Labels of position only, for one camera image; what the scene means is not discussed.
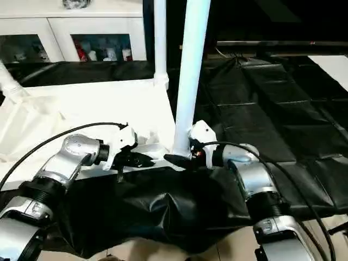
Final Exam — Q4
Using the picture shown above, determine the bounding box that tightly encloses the white plastic table leg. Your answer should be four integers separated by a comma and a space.
171, 0, 212, 158
152, 0, 170, 88
0, 61, 29, 105

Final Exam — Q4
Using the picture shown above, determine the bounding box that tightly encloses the black mat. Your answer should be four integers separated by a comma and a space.
0, 53, 348, 259

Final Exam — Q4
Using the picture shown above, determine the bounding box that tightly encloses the red bottle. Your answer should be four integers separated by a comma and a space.
76, 42, 88, 62

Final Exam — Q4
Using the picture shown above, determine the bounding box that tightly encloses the large black case yellow label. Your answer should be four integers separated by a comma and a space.
142, 0, 221, 70

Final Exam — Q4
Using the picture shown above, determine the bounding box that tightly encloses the grey metal bar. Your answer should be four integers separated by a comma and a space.
216, 40, 348, 49

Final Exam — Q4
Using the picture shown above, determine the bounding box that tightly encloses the white cabinet with glass doors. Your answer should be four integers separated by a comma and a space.
0, 0, 147, 65

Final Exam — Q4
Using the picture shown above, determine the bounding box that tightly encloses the thin black rod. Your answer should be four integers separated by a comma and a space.
328, 225, 348, 236

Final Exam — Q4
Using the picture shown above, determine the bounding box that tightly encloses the white flat panel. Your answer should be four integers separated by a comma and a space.
307, 55, 348, 92

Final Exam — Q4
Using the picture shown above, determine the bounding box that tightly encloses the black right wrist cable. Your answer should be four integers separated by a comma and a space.
202, 141, 334, 261

